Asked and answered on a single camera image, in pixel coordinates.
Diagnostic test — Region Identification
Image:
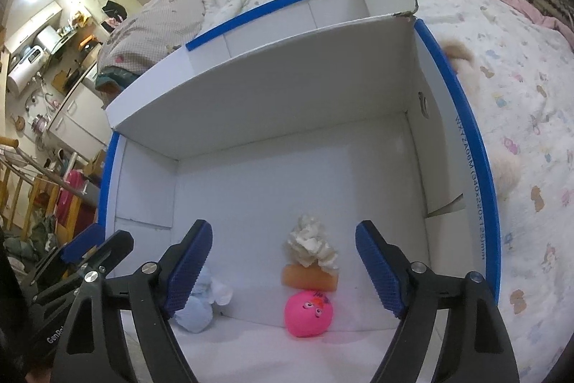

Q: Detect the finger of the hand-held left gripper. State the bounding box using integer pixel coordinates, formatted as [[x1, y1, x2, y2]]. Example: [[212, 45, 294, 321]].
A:
[[67, 229, 135, 282], [60, 223, 105, 265]]

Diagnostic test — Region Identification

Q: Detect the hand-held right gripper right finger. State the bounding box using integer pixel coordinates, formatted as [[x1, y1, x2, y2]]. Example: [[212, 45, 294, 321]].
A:
[[355, 220, 521, 383]]

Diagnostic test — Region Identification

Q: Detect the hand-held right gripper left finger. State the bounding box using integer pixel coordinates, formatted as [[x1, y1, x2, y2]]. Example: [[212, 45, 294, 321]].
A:
[[49, 219, 213, 383]]

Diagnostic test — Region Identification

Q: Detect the orange brown foam cylinder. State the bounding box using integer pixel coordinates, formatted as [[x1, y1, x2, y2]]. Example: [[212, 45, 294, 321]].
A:
[[281, 263, 340, 291]]

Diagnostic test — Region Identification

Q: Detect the pink rubber duck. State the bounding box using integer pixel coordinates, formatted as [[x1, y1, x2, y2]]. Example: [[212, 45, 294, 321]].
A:
[[284, 289, 334, 338]]

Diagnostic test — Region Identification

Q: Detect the blue white cardboard box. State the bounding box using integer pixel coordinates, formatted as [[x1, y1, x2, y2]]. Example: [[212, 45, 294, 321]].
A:
[[98, 0, 502, 332]]

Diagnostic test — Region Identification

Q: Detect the pink plastic item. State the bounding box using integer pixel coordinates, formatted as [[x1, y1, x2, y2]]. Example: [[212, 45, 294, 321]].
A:
[[56, 169, 89, 228]]

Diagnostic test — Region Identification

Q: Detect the yellow wooden chair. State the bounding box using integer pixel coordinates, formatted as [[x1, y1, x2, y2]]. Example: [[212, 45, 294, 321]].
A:
[[0, 136, 61, 240]]

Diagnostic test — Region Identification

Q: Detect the metal pole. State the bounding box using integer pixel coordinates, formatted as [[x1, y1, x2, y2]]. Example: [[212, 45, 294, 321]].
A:
[[0, 143, 102, 200]]

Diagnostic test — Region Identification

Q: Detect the white base cabinet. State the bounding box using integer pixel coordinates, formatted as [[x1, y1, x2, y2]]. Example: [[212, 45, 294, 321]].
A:
[[47, 60, 113, 162]]

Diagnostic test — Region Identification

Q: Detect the cream fluffy plush toy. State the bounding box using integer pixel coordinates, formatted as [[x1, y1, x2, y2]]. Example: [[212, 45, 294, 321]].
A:
[[442, 41, 474, 75], [490, 149, 524, 202]]

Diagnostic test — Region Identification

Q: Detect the teal orange folded cloth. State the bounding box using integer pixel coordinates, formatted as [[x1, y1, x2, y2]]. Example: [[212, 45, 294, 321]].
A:
[[95, 66, 135, 94]]

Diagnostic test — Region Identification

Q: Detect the white water heater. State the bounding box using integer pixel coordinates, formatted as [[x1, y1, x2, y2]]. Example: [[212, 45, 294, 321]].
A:
[[6, 61, 43, 97]]

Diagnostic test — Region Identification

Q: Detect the hanging dark garment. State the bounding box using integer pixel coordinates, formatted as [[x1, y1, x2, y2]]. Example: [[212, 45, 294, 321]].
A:
[[101, 0, 128, 19]]

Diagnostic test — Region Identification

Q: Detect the white wall cabinet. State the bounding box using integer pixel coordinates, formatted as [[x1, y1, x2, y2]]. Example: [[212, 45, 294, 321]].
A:
[[4, 1, 63, 49]]

